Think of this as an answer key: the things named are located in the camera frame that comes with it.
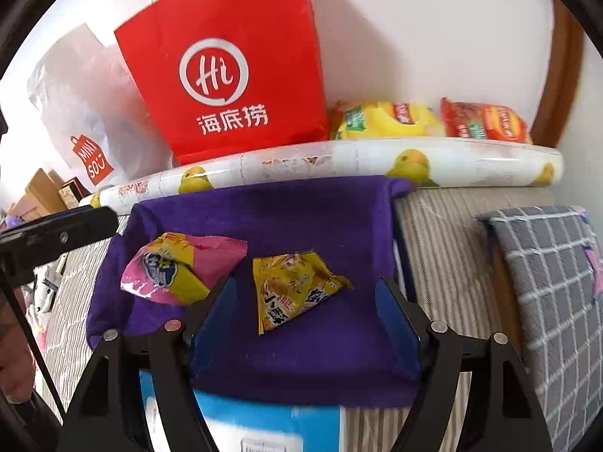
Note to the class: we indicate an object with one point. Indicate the pink and yellow snack packet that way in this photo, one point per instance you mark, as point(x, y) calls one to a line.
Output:
point(179, 263)

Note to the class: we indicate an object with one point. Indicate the red paper bag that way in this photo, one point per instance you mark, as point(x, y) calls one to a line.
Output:
point(221, 70)

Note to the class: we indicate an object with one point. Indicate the striped bed sheet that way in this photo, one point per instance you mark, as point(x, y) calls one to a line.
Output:
point(452, 254)

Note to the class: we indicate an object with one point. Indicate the large orange-red snack bag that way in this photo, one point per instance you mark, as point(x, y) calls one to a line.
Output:
point(485, 122)

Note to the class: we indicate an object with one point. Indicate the cardboard boxes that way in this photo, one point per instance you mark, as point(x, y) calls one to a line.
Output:
point(47, 190)

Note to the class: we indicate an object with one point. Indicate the grey striped cloth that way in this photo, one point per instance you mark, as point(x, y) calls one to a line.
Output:
point(551, 287)

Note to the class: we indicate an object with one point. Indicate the brown wooden bed frame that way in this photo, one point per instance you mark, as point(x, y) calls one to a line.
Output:
point(563, 70)

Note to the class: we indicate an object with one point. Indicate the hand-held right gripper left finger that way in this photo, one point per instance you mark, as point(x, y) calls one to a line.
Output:
point(217, 310)

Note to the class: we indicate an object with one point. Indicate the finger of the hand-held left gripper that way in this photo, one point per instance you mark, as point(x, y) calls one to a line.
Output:
point(80, 225)

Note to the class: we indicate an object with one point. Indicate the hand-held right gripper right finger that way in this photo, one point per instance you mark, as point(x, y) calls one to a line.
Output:
point(393, 320)

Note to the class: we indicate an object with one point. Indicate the blue tissue pack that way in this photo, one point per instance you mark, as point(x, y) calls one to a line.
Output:
point(264, 426)

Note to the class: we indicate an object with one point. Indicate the purple towel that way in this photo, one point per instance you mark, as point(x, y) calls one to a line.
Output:
point(301, 216)

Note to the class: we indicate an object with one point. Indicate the white plastic bag red logo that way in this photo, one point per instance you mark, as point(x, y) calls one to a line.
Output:
point(80, 103)

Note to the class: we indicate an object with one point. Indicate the large yellow snack bag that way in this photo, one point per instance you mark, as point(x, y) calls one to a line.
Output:
point(386, 120)

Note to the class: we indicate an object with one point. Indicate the rolled fruit-print tablecloth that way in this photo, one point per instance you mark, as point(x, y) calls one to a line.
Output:
point(358, 162)

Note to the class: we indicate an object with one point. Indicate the person's left forearm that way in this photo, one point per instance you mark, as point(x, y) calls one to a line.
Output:
point(14, 339)

